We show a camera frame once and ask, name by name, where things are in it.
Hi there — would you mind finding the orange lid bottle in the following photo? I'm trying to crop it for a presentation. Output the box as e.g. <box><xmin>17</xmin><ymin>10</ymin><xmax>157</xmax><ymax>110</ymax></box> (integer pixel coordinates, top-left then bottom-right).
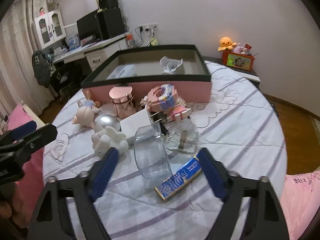
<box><xmin>126</xmin><ymin>33</ymin><xmax>136</xmax><ymax>48</ymax></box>

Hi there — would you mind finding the white desk with drawers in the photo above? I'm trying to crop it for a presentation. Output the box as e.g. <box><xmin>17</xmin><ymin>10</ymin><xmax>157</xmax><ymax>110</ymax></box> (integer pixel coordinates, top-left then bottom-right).
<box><xmin>53</xmin><ymin>34</ymin><xmax>127</xmax><ymax>71</ymax></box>

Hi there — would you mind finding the rose gold metal canister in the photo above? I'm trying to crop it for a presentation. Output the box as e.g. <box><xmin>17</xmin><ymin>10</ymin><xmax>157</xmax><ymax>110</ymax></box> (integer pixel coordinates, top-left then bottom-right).
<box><xmin>109</xmin><ymin>85</ymin><xmax>137</xmax><ymax>119</ymax></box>

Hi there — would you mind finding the black computer tower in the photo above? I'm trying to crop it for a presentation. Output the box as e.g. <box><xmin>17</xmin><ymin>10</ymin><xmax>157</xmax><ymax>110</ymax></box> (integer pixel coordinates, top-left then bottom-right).
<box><xmin>97</xmin><ymin>8</ymin><xmax>125</xmax><ymax>40</ymax></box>

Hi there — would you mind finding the person's left hand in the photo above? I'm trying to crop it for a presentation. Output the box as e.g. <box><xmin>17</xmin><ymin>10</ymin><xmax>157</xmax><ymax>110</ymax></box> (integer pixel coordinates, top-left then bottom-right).
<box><xmin>1</xmin><ymin>182</ymin><xmax>26</xmax><ymax>228</ymax></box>

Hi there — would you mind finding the clear plastic card case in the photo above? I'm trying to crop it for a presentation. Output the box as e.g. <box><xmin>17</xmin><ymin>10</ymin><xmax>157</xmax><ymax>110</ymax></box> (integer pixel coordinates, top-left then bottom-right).
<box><xmin>106</xmin><ymin>64</ymin><xmax>137</xmax><ymax>80</ymax></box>

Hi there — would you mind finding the white bunny astronaut figurine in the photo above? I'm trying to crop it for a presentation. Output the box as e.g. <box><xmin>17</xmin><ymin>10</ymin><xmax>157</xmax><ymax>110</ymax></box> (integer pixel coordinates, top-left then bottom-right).
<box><xmin>92</xmin><ymin>114</ymin><xmax>129</xmax><ymax>159</ymax></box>

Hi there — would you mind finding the blue gold box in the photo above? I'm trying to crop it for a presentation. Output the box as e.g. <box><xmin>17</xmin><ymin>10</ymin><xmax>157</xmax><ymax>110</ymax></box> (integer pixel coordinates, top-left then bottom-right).
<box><xmin>154</xmin><ymin>155</ymin><xmax>202</xmax><ymax>201</ymax></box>

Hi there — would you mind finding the clear plastic container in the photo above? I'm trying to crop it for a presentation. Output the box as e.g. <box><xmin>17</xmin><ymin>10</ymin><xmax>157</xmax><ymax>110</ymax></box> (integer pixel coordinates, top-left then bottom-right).
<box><xmin>133</xmin><ymin>122</ymin><xmax>172</xmax><ymax>180</ymax></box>

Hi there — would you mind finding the white square box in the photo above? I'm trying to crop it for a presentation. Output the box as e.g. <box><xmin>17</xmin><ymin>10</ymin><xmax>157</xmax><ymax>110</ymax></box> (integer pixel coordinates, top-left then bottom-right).
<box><xmin>120</xmin><ymin>109</ymin><xmax>152</xmax><ymax>145</ymax></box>

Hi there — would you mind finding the pink pillow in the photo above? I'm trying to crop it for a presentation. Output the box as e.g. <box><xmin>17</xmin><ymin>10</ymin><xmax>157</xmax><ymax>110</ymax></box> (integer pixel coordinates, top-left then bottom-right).
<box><xmin>6</xmin><ymin>103</ymin><xmax>46</xmax><ymax>228</ymax></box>

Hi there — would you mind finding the beige curtain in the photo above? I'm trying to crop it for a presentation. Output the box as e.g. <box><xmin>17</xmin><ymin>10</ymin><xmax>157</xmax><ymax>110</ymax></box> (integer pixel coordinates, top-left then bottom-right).
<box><xmin>1</xmin><ymin>0</ymin><xmax>55</xmax><ymax>117</ymax></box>

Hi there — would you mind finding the white glass-door cabinet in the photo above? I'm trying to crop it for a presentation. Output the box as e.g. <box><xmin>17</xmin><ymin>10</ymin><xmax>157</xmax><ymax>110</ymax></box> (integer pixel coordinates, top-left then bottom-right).
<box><xmin>33</xmin><ymin>10</ymin><xmax>66</xmax><ymax>49</ymax></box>

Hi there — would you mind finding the snack bag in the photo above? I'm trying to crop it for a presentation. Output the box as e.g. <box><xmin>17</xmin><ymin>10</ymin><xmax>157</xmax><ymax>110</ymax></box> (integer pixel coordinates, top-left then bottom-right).
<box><xmin>150</xmin><ymin>37</ymin><xmax>159</xmax><ymax>47</ymax></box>

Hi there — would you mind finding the red cartoon storage box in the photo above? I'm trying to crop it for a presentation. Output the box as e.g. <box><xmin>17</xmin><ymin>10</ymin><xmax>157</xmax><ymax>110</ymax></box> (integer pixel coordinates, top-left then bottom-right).
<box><xmin>222</xmin><ymin>51</ymin><xmax>255</xmax><ymax>71</ymax></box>

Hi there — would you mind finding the white wall power strip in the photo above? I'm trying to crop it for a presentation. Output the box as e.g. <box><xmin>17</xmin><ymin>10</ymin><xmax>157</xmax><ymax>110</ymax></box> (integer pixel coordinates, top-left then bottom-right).
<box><xmin>137</xmin><ymin>23</ymin><xmax>158</xmax><ymax>31</ymax></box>

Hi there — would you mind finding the clear glass perfume bottle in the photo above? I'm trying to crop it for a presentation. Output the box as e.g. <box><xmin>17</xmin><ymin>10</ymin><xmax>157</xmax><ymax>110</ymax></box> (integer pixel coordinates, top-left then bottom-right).
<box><xmin>165</xmin><ymin>119</ymin><xmax>199</xmax><ymax>154</ymax></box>

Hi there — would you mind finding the white cup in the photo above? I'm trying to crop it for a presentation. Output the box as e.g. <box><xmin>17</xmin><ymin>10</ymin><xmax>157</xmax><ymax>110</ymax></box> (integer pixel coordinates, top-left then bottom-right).
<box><xmin>159</xmin><ymin>56</ymin><xmax>185</xmax><ymax>75</ymax></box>

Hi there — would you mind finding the pink doll figurine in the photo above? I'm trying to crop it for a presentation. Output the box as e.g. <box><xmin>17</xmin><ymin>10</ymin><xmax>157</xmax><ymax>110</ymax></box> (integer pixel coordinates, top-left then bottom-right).
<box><xmin>72</xmin><ymin>90</ymin><xmax>101</xmax><ymax>129</ymax></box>

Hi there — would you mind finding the pink brick block model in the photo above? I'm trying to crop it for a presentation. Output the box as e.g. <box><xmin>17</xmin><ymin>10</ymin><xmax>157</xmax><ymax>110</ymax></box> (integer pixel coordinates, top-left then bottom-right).
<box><xmin>140</xmin><ymin>83</ymin><xmax>191</xmax><ymax>122</ymax></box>

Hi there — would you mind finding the dark jacket on chair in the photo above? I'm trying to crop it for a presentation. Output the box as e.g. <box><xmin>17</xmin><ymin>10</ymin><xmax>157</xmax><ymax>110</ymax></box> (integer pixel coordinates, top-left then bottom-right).
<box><xmin>32</xmin><ymin>50</ymin><xmax>50</xmax><ymax>88</ymax></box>

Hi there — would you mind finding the black speaker on tower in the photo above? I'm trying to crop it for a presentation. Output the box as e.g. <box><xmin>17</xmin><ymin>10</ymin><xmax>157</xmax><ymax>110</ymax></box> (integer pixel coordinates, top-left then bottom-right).
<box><xmin>98</xmin><ymin>0</ymin><xmax>118</xmax><ymax>9</ymax></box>

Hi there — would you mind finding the pink box with black rim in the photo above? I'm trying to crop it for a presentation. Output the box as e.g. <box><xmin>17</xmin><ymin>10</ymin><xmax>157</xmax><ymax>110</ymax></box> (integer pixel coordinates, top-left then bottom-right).
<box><xmin>81</xmin><ymin>44</ymin><xmax>212</xmax><ymax>103</ymax></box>

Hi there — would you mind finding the black computer monitor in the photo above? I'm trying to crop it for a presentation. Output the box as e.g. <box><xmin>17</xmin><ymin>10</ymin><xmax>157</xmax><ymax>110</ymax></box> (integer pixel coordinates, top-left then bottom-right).
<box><xmin>76</xmin><ymin>10</ymin><xmax>101</xmax><ymax>41</ymax></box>

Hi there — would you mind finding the pink blanket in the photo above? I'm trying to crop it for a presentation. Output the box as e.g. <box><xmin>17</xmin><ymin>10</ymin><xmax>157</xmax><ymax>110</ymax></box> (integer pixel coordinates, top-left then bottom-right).
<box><xmin>280</xmin><ymin>171</ymin><xmax>319</xmax><ymax>239</ymax></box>

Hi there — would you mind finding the orange octopus plush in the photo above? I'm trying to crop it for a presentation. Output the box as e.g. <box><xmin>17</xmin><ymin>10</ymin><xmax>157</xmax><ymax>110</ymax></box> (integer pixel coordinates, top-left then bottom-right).
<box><xmin>217</xmin><ymin>36</ymin><xmax>238</xmax><ymax>52</ymax></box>

